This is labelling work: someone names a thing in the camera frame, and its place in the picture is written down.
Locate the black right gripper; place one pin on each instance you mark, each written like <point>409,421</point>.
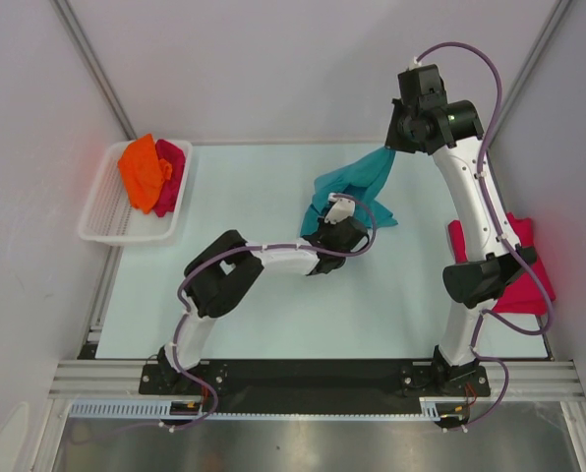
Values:
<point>393,141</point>

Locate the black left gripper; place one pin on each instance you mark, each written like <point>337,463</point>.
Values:
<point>323,225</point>

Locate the teal t shirt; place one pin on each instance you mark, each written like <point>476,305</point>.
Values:
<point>362,179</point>

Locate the white perforated plastic basket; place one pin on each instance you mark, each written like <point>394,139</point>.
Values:
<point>108,216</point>

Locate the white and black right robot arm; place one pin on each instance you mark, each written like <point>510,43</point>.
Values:
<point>493,261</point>

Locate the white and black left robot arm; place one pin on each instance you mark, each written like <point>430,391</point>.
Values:
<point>218,279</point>

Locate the crimson t shirt in basket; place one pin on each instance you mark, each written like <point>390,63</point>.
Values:
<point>172,163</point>

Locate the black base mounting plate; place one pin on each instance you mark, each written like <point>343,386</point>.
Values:
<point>318,387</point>

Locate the orange t shirt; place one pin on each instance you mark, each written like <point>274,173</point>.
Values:
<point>143,173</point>

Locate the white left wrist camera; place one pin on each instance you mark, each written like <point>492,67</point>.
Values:
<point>340,207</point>

